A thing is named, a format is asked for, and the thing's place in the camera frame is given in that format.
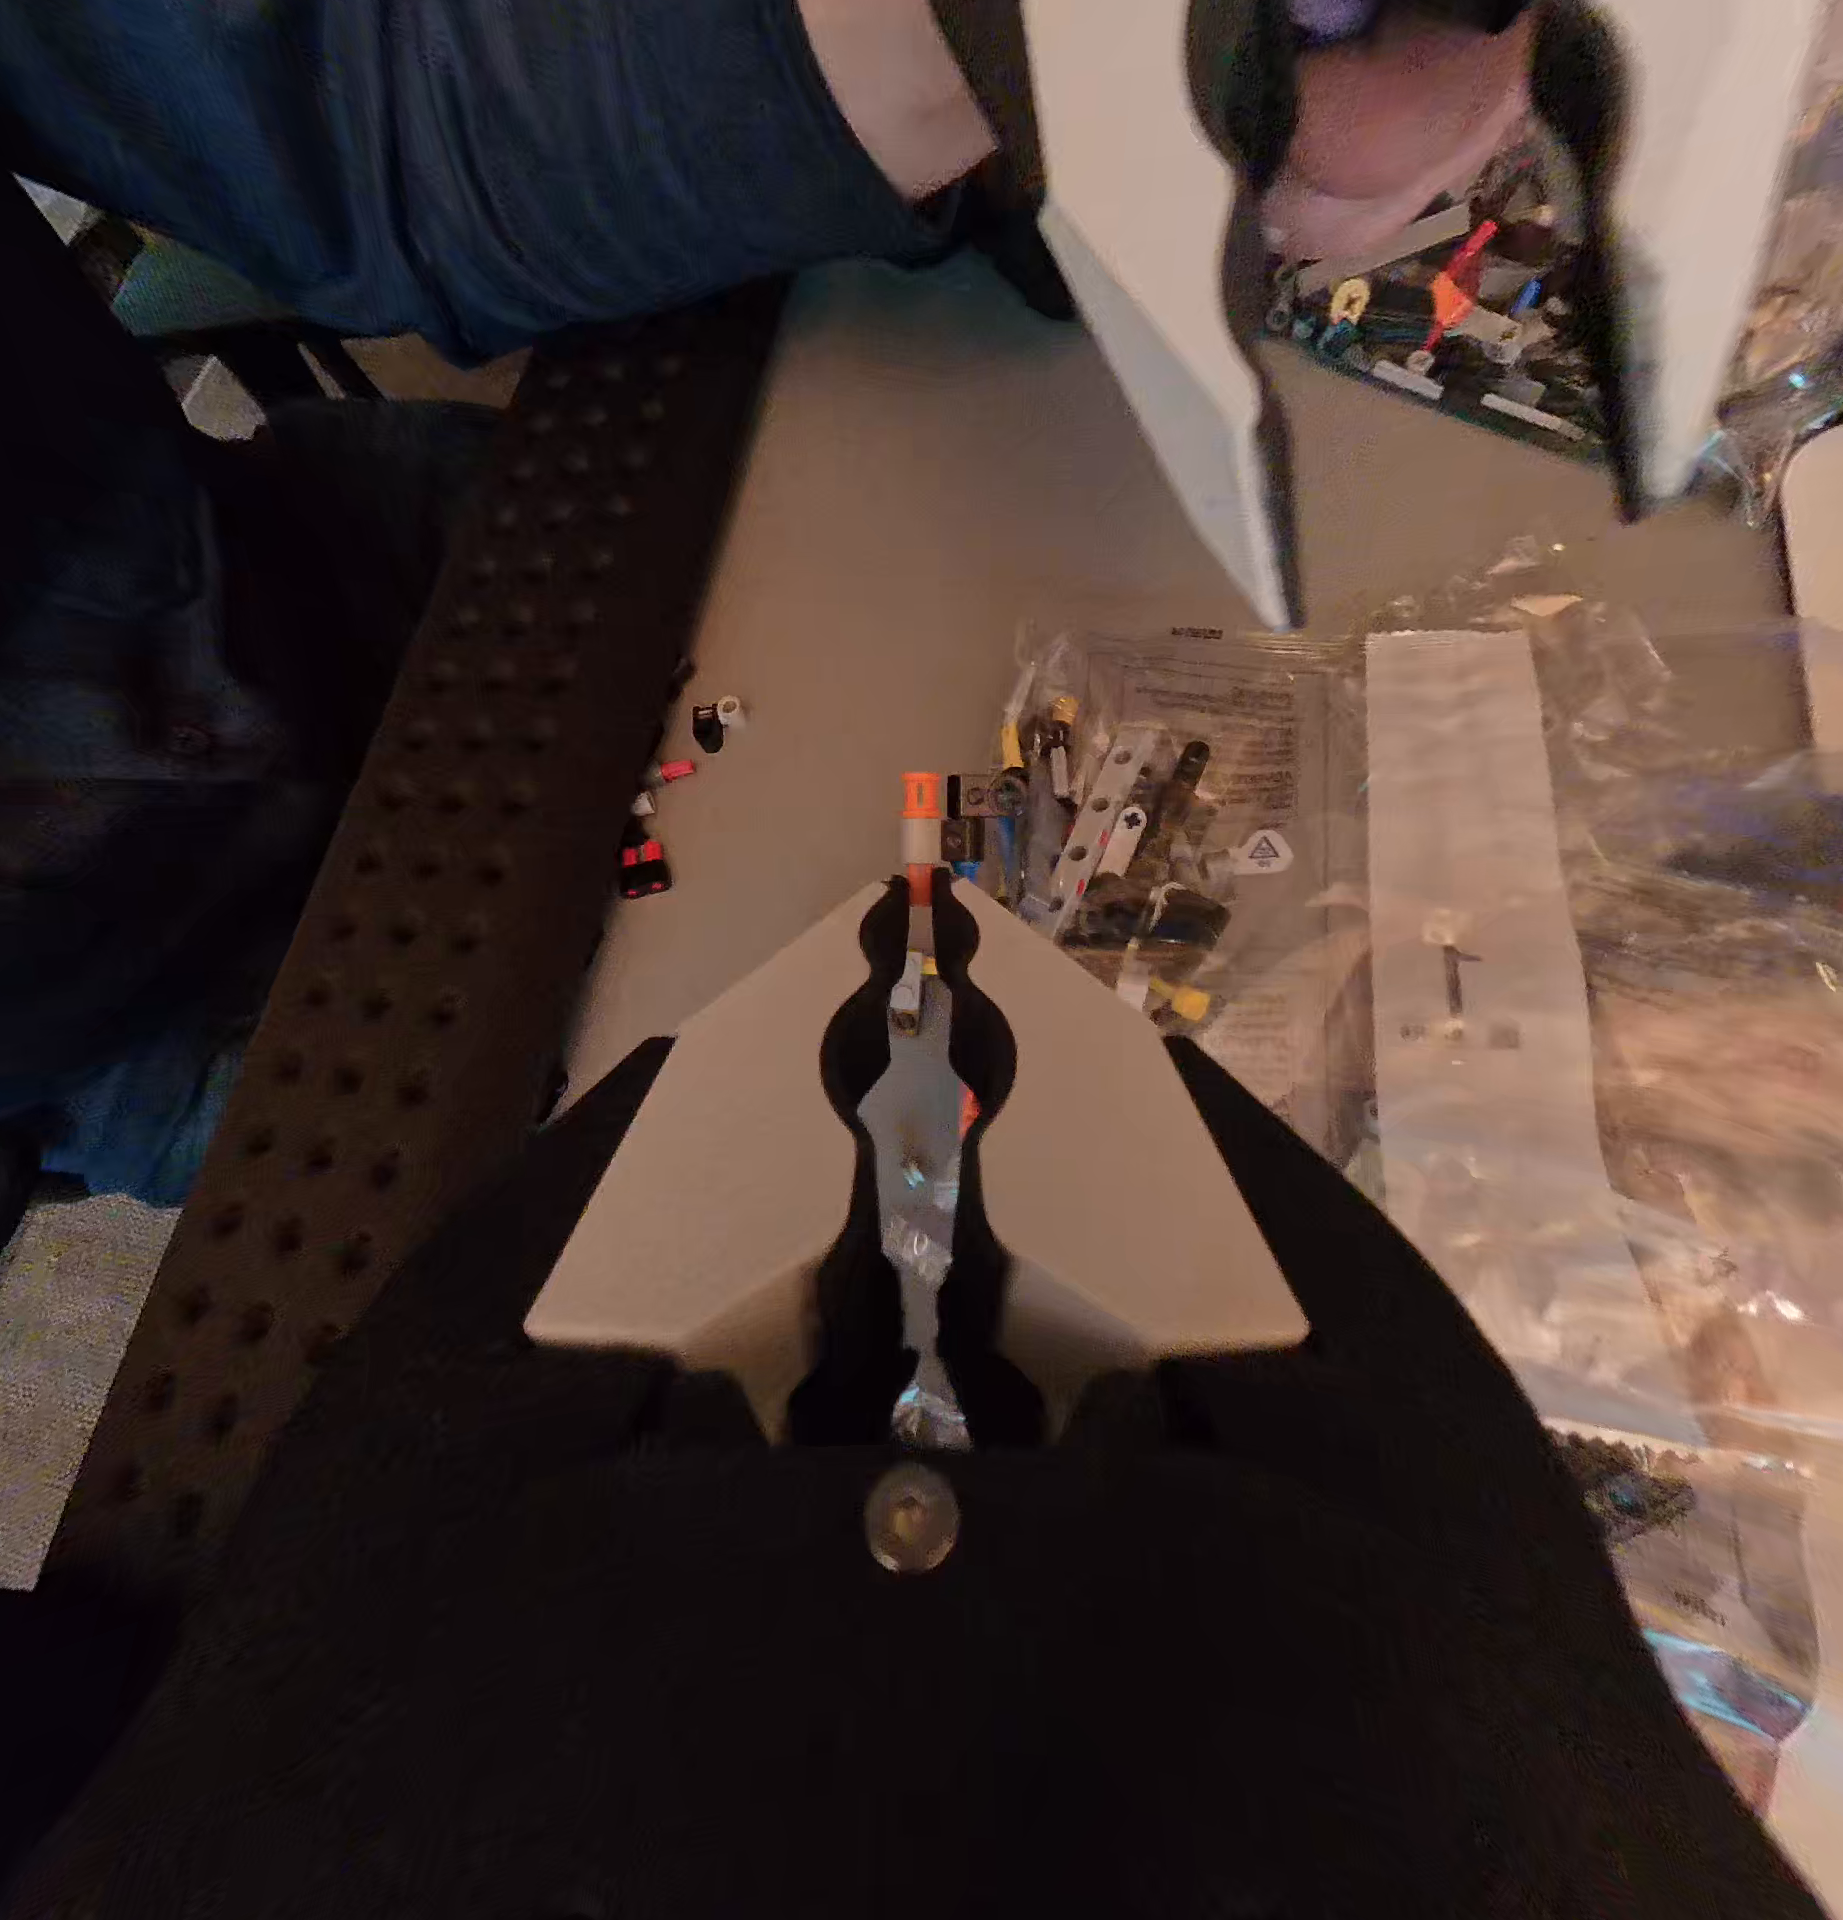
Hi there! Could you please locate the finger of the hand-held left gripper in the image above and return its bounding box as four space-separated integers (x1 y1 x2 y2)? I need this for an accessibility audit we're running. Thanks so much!
1023 0 1308 635
1533 0 1827 528

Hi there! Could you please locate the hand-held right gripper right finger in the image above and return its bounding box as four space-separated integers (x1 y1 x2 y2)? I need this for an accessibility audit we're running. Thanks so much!
939 868 1317 1453

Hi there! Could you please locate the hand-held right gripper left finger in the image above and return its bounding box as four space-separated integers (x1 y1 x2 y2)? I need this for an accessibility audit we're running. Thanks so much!
525 879 925 1453

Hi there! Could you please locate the orange lego pin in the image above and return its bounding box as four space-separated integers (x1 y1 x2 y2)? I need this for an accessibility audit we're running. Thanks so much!
898 767 948 914

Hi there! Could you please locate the person's left hand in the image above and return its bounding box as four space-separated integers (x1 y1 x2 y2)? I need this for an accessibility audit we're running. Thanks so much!
797 0 1557 264

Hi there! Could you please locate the clear bag with orange fins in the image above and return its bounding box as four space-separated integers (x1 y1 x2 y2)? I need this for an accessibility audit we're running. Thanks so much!
1262 142 1631 460

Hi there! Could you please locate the clear bag of mixed pieces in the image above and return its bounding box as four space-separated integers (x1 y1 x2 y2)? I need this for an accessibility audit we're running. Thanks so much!
992 615 1631 1354

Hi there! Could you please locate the black studded mat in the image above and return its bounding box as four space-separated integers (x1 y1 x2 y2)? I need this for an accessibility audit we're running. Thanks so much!
48 284 790 1594

